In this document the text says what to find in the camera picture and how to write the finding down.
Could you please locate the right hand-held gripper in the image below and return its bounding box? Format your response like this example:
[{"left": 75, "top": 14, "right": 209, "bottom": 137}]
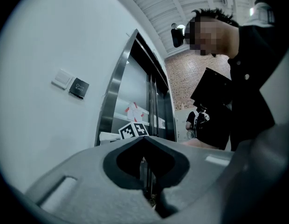
[{"left": 99, "top": 122, "right": 149, "bottom": 147}]

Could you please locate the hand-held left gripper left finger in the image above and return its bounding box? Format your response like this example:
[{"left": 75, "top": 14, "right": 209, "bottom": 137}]
[{"left": 23, "top": 136, "right": 164, "bottom": 224}]

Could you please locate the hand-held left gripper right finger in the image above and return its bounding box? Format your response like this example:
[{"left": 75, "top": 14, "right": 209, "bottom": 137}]
[{"left": 144, "top": 136, "right": 236, "bottom": 219}]

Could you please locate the paper notice with red tape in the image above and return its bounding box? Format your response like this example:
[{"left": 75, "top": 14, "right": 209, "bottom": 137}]
[{"left": 124, "top": 101, "right": 145, "bottom": 123}]

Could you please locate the dark glass door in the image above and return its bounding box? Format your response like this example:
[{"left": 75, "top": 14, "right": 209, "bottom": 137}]
[{"left": 110, "top": 39, "right": 175, "bottom": 141}]

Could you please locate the black exit button plate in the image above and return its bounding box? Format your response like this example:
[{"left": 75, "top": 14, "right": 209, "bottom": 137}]
[{"left": 68, "top": 77, "right": 90, "bottom": 100}]

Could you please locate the black flat panel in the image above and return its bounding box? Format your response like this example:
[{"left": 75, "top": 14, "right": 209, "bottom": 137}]
[{"left": 190, "top": 67, "right": 233, "bottom": 107}]

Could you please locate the person's head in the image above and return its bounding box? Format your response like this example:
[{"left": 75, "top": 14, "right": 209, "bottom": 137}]
[{"left": 185, "top": 7, "right": 240, "bottom": 58}]

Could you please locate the white wall switch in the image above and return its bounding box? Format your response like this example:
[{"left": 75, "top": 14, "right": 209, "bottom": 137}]
[{"left": 51, "top": 69, "right": 74, "bottom": 91}]

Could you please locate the black head-worn camera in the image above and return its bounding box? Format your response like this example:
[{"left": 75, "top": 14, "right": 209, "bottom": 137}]
[{"left": 170, "top": 23, "right": 186, "bottom": 48}]

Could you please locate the white wall-mounted device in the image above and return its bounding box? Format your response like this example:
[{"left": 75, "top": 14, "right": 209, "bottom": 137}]
[{"left": 248, "top": 1, "right": 276, "bottom": 28}]

